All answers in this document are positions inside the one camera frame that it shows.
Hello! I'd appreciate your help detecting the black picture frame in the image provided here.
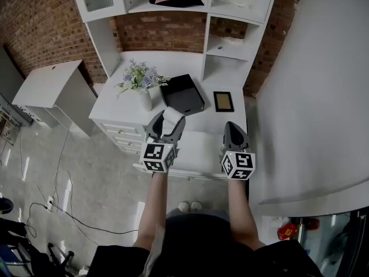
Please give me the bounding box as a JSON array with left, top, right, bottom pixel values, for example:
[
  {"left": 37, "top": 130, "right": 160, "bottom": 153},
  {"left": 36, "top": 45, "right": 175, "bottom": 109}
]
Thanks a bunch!
[{"left": 213, "top": 91, "right": 235, "bottom": 113}]

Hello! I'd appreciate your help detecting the black floor cable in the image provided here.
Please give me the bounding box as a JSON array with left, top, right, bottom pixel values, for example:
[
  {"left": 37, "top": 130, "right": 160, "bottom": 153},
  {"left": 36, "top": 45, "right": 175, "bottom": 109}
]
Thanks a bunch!
[{"left": 26, "top": 168, "right": 140, "bottom": 239}]

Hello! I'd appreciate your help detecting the person's right forearm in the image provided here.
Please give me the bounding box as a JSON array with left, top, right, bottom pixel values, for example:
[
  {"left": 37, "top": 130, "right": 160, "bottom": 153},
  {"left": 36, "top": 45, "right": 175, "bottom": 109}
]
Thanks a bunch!
[{"left": 227, "top": 178, "right": 266, "bottom": 253}]

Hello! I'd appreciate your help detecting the white cylindrical object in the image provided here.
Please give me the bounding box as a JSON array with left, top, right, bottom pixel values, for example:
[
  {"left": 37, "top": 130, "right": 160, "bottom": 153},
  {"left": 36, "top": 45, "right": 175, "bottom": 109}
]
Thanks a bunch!
[{"left": 162, "top": 108, "right": 186, "bottom": 124}]

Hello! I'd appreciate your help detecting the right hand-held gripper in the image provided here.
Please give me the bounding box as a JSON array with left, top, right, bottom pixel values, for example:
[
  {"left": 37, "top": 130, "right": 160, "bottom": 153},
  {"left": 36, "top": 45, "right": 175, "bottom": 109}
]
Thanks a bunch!
[{"left": 220, "top": 121, "right": 257, "bottom": 181}]

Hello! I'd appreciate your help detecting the dark-framed glass door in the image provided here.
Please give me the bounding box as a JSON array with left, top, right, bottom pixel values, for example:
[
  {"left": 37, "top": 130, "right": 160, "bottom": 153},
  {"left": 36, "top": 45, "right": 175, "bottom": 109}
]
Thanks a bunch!
[{"left": 291, "top": 205, "right": 369, "bottom": 277}]

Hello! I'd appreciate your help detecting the crumpled white paper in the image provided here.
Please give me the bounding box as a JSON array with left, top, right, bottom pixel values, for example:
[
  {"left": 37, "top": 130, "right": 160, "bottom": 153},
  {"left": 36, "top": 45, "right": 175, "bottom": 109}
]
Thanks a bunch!
[{"left": 269, "top": 216, "right": 289, "bottom": 228}]

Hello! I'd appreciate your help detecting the metal wire cart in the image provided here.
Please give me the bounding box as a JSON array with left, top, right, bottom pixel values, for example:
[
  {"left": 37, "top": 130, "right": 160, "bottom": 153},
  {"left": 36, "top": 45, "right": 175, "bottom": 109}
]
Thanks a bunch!
[{"left": 0, "top": 93, "right": 33, "bottom": 144}]

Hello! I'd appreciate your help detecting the blue round object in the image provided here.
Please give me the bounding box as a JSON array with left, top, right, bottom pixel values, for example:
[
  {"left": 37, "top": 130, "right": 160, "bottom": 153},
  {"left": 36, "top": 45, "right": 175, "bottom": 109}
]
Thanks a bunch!
[{"left": 0, "top": 197, "right": 14, "bottom": 215}]

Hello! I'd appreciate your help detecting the small white side table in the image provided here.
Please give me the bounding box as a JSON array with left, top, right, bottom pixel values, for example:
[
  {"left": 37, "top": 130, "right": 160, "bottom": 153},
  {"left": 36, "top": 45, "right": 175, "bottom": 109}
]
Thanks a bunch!
[{"left": 12, "top": 59, "right": 98, "bottom": 130}]

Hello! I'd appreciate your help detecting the white textured vase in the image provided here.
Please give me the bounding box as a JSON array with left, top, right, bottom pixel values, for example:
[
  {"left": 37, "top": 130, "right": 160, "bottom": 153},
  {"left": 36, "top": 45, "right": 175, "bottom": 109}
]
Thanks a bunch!
[{"left": 137, "top": 88, "right": 153, "bottom": 113}]

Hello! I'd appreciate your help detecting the black box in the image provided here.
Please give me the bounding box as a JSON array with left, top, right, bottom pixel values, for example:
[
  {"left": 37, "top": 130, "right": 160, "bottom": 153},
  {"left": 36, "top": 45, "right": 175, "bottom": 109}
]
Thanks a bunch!
[{"left": 159, "top": 73, "right": 206, "bottom": 117}]

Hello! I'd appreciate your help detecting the person's black clothing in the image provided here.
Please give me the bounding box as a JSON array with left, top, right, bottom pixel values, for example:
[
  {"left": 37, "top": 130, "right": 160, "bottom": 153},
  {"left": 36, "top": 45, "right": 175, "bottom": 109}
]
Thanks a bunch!
[{"left": 85, "top": 208, "right": 324, "bottom": 277}]

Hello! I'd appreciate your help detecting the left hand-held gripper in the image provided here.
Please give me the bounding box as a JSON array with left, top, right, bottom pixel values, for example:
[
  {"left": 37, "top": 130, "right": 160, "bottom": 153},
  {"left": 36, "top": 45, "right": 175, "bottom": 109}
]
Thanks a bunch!
[{"left": 139, "top": 110, "right": 186, "bottom": 174}]

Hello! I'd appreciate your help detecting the red bag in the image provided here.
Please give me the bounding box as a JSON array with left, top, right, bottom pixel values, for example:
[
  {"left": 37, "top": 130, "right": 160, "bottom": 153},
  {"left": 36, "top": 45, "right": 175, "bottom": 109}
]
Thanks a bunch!
[{"left": 277, "top": 223, "right": 298, "bottom": 241}]

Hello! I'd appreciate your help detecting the black folded stand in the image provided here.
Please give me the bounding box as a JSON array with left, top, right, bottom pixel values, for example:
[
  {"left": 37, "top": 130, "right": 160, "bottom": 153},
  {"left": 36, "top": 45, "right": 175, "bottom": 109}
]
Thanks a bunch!
[{"left": 0, "top": 217, "right": 76, "bottom": 277}]

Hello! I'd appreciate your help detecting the person's left forearm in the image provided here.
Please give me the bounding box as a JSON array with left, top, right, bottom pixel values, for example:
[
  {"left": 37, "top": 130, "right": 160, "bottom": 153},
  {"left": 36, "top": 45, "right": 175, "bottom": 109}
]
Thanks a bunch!
[{"left": 131, "top": 170, "right": 169, "bottom": 253}]

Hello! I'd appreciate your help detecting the tall pale cabinet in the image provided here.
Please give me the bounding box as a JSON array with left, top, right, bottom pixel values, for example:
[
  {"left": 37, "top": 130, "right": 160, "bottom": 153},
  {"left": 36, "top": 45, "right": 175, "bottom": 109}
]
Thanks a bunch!
[{"left": 0, "top": 46, "right": 25, "bottom": 98}]

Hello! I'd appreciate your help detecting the artificial flower bouquet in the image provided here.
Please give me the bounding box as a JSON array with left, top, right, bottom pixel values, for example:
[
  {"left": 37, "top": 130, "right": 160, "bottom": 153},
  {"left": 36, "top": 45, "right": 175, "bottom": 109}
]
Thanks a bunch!
[{"left": 114, "top": 58, "right": 171, "bottom": 99}]

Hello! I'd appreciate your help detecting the white desk with hutch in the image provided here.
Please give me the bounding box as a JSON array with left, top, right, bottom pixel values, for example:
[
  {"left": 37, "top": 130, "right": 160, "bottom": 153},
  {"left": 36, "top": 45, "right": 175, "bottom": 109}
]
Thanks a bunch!
[{"left": 88, "top": 50, "right": 250, "bottom": 182}]

